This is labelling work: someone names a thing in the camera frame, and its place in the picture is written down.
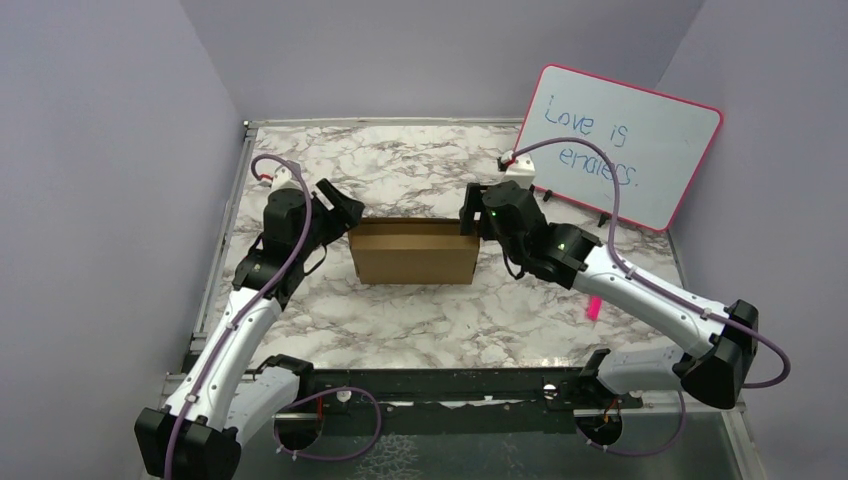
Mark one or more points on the brown cardboard box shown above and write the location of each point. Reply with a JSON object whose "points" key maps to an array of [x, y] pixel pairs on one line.
{"points": [[413, 251]]}

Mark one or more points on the pink framed whiteboard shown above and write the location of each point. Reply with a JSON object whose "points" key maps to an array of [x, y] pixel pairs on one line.
{"points": [[616, 140]]}

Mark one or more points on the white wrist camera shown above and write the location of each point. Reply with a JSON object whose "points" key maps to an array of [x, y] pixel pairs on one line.
{"points": [[520, 170], [283, 179]]}

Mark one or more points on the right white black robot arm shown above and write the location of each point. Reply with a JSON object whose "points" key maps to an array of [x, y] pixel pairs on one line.
{"points": [[712, 348]]}

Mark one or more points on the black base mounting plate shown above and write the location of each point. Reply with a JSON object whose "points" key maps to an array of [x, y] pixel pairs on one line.
{"points": [[411, 402]]}

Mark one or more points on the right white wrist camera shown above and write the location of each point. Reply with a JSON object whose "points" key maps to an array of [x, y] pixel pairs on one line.
{"points": [[520, 170]]}

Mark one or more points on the pink marker pen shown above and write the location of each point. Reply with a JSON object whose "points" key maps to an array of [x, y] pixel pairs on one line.
{"points": [[594, 308]]}

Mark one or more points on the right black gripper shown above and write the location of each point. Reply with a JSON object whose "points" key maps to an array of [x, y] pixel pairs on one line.
{"points": [[474, 202]]}

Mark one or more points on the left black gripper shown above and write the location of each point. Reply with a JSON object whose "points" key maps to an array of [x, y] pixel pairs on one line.
{"points": [[345, 213]]}

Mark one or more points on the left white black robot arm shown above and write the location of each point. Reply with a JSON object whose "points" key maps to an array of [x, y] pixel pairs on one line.
{"points": [[200, 430]]}

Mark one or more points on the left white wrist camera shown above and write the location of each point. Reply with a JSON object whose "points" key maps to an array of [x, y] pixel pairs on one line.
{"points": [[283, 179]]}

